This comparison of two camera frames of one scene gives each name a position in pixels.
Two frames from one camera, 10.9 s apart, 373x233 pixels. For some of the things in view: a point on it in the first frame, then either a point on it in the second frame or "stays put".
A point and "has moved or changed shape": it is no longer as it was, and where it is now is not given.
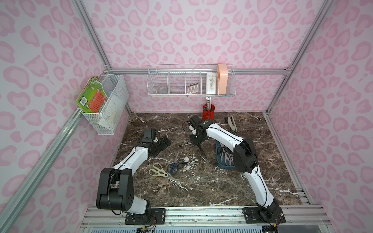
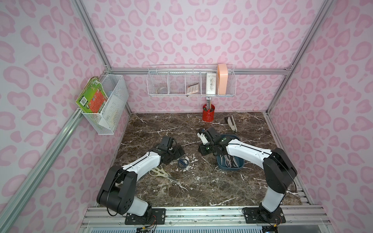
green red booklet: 93,97 stays put
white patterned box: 211,83 stays put
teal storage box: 225,157 stays put
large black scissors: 202,151 has moved or changed shape
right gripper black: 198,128 -> 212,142
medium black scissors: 222,150 has moved or changed shape
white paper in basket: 112,111 stays put
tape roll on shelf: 162,90 stays put
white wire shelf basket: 192,80 stays put
